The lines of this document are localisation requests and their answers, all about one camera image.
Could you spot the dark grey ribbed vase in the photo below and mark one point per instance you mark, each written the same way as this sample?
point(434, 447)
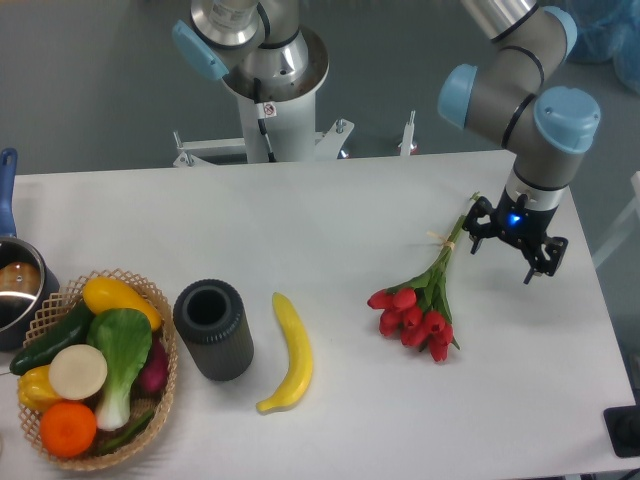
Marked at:
point(210, 317)

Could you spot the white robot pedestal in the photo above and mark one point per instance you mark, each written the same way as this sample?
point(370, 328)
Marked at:
point(275, 90)

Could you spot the yellow plastic banana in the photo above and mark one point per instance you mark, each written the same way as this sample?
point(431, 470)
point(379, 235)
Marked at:
point(301, 363)

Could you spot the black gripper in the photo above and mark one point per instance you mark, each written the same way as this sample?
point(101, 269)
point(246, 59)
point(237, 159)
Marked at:
point(523, 215)

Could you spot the yellow squash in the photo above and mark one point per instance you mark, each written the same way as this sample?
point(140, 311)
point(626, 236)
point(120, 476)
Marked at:
point(102, 293)

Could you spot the woven wicker basket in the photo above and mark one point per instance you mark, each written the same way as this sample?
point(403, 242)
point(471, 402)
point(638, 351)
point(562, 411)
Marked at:
point(157, 405)

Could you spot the purple red onion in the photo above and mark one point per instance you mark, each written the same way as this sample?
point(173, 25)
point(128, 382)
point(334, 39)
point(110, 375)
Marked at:
point(154, 375)

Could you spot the black device at edge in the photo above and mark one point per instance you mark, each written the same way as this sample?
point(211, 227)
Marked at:
point(622, 425)

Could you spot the orange fruit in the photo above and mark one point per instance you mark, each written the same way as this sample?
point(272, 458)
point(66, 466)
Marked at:
point(68, 429)

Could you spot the blue handled saucepan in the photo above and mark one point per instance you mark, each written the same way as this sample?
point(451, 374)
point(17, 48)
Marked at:
point(26, 280)

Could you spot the red tulip bouquet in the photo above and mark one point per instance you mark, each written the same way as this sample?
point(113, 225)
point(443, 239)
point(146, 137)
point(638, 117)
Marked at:
point(418, 310)

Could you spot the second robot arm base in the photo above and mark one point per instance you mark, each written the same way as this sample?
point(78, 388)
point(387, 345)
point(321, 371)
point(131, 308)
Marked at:
point(260, 39)

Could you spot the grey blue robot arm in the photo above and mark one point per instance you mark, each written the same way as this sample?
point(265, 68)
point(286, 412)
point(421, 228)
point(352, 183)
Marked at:
point(548, 129)

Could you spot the yellow bell pepper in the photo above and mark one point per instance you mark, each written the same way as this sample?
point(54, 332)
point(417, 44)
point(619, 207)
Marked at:
point(35, 391)

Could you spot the green bok choy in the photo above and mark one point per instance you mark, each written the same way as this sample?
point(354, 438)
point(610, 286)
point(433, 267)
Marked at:
point(124, 338)

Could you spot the blue plastic bag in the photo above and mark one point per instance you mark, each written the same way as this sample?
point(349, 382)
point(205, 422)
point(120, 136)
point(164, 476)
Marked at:
point(608, 31)

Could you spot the white round radish slice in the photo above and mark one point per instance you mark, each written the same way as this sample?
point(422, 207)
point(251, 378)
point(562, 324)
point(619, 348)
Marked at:
point(78, 372)

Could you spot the dark green cucumber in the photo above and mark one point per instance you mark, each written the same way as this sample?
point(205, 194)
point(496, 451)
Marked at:
point(70, 330)

